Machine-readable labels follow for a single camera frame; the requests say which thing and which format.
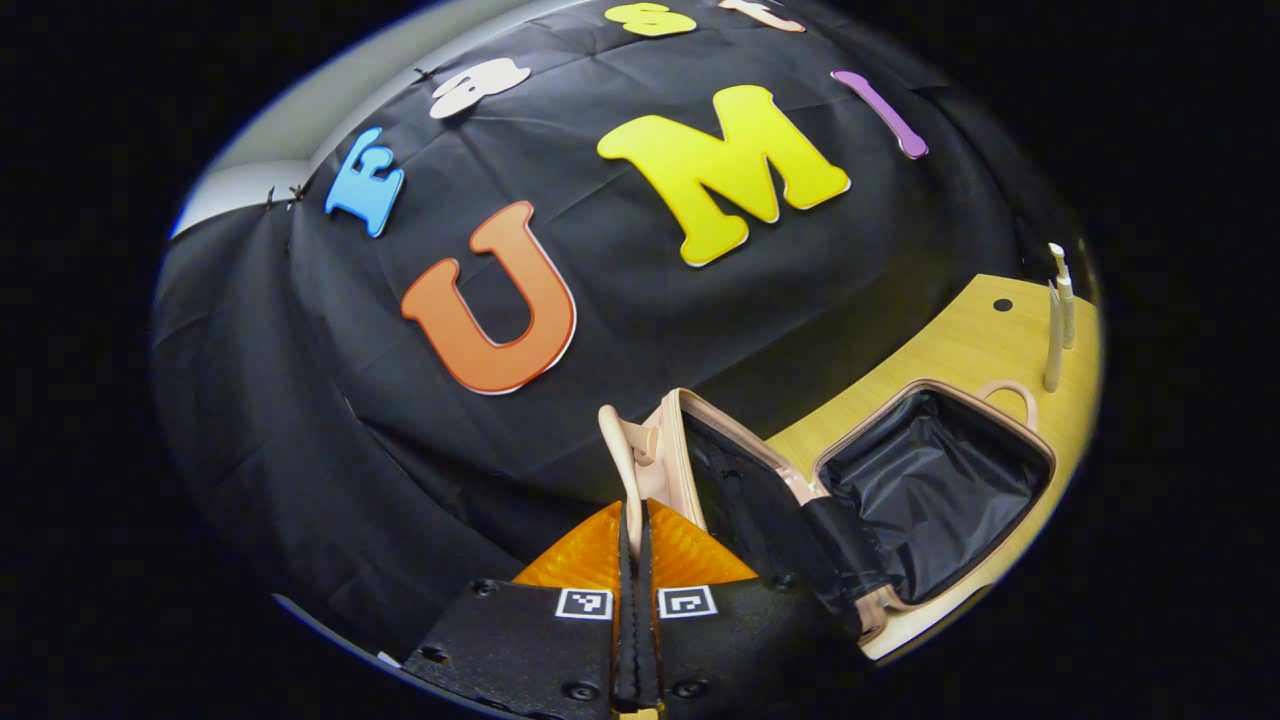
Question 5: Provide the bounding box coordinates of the beige suitcase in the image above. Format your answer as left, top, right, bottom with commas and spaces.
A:
598, 378, 1058, 661

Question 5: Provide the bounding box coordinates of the black backdrop cloth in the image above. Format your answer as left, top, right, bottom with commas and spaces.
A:
150, 0, 1091, 661

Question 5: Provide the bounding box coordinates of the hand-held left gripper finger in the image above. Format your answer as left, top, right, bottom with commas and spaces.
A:
400, 500, 641, 720
640, 498, 873, 720

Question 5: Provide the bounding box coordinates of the white pump bottle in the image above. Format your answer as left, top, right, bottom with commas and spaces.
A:
1047, 243, 1078, 351

